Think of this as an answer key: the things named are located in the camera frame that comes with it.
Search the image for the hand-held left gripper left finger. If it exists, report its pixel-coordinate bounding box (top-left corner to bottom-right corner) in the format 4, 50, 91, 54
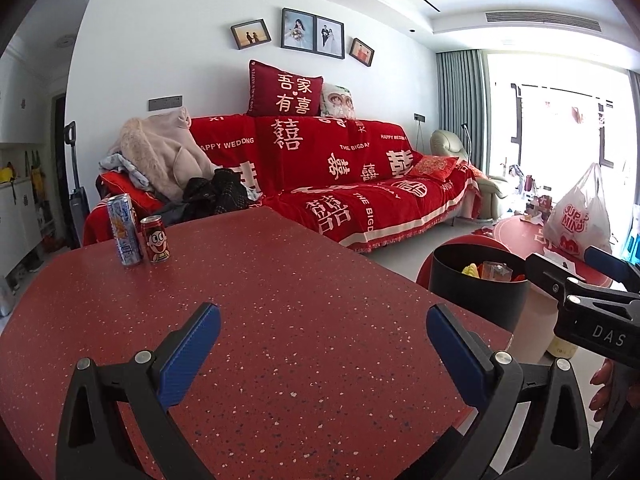
56, 302, 222, 480

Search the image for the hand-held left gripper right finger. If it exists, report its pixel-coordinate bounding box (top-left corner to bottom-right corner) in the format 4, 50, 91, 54
426, 304, 593, 480

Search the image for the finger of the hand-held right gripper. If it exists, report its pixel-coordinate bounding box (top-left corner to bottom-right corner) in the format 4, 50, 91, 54
585, 246, 640, 288
525, 252, 640, 313

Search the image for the black trash bin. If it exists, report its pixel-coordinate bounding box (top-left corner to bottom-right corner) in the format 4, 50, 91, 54
429, 244, 531, 332

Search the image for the clear plastic bag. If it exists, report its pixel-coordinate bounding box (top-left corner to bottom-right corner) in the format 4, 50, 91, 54
482, 261, 513, 281

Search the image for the person's right hand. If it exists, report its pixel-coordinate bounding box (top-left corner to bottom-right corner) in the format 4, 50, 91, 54
589, 359, 618, 413

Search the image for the white red-printed plastic bag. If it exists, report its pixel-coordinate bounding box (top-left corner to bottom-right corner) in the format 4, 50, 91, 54
542, 162, 613, 256

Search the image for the round red side table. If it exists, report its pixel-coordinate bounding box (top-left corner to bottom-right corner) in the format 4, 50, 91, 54
487, 217, 618, 361

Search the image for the short red drink can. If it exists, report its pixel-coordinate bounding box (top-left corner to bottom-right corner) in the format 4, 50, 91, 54
139, 215, 170, 264

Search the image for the tall blue drink can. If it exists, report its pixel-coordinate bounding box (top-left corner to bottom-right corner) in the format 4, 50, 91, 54
107, 192, 142, 267

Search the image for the black clothing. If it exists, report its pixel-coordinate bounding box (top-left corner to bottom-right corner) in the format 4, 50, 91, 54
165, 167, 263, 223

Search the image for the grey upright vacuum cleaner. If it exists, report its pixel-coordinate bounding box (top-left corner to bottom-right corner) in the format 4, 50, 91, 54
64, 120, 93, 248

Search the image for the plain red cushion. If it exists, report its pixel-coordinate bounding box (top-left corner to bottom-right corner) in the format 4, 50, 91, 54
97, 170, 161, 206

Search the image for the small red embroidered cushion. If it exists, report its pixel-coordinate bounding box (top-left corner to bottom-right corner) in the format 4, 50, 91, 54
407, 155, 460, 182

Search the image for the small white bag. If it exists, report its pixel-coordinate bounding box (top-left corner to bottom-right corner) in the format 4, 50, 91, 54
0, 277, 16, 317

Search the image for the beige leather armchair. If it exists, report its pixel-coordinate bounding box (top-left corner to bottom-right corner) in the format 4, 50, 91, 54
430, 129, 511, 221

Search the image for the red covered sofa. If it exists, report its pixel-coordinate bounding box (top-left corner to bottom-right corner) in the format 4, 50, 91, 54
82, 112, 483, 253

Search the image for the grey crumpled cloth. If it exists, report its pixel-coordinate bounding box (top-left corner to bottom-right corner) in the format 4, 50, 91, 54
99, 152, 151, 191

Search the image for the beige fluffy coat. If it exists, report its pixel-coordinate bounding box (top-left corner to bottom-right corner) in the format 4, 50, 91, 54
119, 106, 221, 201

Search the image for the white cabinet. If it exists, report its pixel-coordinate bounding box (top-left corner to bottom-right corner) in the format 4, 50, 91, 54
0, 142, 58, 281

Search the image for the grey-green curtain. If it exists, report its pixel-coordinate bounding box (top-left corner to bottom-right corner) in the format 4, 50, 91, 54
435, 49, 488, 176

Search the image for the yellow hanging bag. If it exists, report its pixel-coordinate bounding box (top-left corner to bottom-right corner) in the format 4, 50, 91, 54
31, 152, 47, 196

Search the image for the ceiling air vent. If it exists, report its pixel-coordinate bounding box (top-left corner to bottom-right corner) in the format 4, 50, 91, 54
485, 10, 601, 32

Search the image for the white printed pillow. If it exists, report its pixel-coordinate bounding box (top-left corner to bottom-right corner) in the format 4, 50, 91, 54
320, 84, 357, 120

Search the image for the large red printed pillow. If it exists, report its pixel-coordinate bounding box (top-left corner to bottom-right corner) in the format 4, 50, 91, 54
248, 59, 324, 117

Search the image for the framed red-toned photo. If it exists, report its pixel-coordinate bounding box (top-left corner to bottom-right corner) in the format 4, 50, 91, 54
349, 37, 375, 67

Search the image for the framed sunset photo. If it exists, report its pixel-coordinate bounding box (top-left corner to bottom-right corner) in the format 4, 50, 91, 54
231, 19, 272, 51

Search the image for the framed couple portrait photo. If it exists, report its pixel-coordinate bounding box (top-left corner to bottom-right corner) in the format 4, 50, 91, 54
315, 15, 346, 60

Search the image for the framed bouquet portrait photo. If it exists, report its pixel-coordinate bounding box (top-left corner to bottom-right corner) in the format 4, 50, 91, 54
280, 7, 317, 53

